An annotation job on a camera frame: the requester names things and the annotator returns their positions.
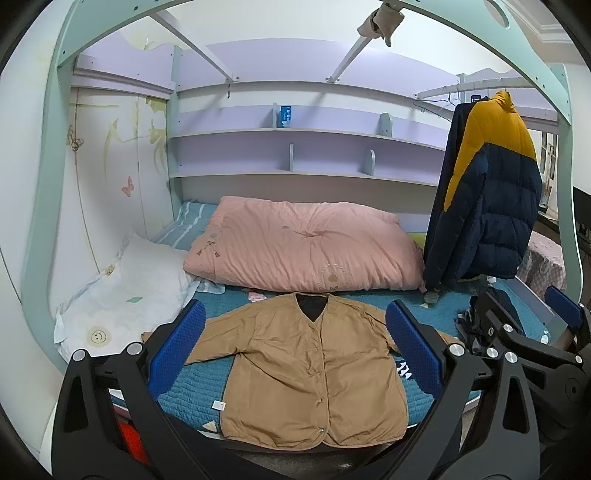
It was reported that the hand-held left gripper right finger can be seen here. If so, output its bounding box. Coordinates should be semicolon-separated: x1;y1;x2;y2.
383;299;542;480

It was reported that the pink patterned cloth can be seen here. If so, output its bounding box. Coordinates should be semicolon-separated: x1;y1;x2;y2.
516;231;567;304

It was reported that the black computer monitor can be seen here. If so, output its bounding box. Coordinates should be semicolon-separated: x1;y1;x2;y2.
573;186;591;232

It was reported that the beige hanging cloth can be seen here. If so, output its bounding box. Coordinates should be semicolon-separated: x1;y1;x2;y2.
357;2;406;48

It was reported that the white pillow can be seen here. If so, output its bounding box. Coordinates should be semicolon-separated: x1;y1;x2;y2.
53;229;200;359

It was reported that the pink quilt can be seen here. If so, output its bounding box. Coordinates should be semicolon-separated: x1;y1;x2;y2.
183;195;426;293

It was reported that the white clothes rail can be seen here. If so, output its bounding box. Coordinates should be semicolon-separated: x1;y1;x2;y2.
413;76;528;100

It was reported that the navy and yellow puffer jacket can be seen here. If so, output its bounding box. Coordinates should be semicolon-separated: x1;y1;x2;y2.
422;91;544;293

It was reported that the mint green bed frame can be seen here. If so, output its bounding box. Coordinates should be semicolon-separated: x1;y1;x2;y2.
21;0;583;385

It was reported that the red plastic item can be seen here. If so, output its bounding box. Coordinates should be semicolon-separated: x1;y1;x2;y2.
115;417;151;470

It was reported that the teal quilted bed mat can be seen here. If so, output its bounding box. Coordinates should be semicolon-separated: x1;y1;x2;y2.
152;276;555;433

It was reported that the striped blue pillow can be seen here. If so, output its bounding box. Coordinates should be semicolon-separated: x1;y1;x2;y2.
152;200;221;253

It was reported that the dark denim jacket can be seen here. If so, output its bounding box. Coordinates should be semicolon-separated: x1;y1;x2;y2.
457;286;525;352

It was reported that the lavender wall shelf unit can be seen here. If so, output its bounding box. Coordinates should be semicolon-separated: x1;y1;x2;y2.
167;80;451;188

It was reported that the wire clothes hanger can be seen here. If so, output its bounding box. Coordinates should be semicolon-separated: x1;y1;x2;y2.
413;95;456;123

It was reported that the tan button-up jacket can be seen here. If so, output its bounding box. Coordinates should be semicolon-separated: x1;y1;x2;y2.
141;292;462;451

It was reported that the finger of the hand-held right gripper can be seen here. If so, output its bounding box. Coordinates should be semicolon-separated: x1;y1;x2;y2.
473;292;585;371
544;285;591;348

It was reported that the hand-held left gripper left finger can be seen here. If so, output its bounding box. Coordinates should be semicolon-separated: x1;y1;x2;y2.
52;298;208;480

